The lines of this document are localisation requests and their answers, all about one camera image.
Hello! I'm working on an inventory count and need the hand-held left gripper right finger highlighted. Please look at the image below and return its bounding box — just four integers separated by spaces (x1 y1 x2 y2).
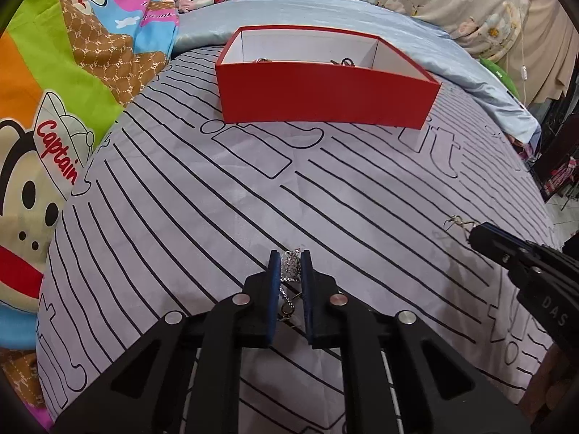
301 250 530 434

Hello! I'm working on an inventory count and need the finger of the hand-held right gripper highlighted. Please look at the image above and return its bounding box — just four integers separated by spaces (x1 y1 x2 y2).
478 221 549 252
468 228 528 277

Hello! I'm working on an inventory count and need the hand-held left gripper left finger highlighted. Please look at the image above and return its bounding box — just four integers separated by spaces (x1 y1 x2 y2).
52 250 281 434

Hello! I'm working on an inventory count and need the silver chain necklace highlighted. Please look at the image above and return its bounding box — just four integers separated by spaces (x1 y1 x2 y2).
277 248 305 324

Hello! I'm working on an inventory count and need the small silver jewellery piece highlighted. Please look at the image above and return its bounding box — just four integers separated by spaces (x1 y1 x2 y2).
442 214 480 238

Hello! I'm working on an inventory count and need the red cardboard box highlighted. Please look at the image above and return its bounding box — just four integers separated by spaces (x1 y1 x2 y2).
215 26 442 130

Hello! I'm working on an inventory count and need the dark bedside furniture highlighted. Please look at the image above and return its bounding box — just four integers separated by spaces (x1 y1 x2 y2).
536 108 579 211

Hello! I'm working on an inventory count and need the green plush item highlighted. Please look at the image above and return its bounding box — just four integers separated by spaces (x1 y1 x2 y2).
479 56 521 100

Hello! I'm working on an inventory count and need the light blue satin pillow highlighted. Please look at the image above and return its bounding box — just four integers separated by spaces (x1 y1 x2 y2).
172 0 542 144

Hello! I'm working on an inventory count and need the cartoon monkey blanket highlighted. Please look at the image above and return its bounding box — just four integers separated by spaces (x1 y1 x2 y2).
0 0 182 422

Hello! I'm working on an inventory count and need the white cable with switch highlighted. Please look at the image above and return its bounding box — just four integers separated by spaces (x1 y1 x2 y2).
518 0 533 109

